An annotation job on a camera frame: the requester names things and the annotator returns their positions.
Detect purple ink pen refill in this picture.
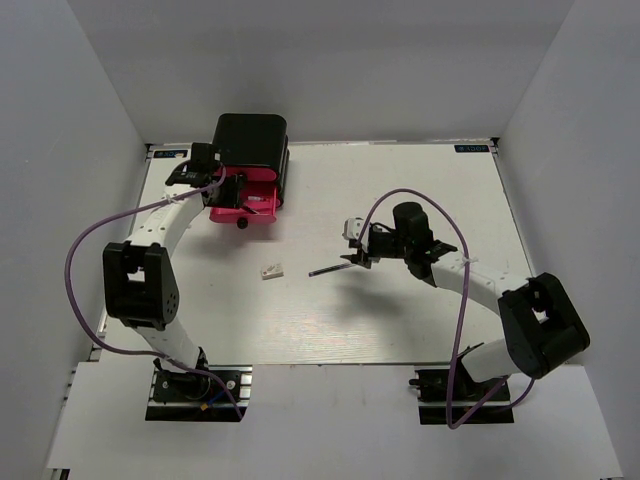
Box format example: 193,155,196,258
308,263,356,278

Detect pink top drawer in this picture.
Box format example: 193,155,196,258
225,166,278,182

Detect pink drawer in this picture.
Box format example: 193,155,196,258
209,176,280,229
225,166,278,182

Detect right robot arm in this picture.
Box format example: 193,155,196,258
343,202,590,399

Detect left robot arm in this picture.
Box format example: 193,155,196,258
102,143,227,399

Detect black drawer cabinet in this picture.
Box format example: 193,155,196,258
212,113,290,208

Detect white staples box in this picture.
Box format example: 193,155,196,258
260,263,284,280

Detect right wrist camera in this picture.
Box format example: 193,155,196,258
342,217,369,243

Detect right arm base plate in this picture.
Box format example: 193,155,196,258
412,367,516,426

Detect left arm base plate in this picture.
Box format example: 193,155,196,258
145,366,253,423

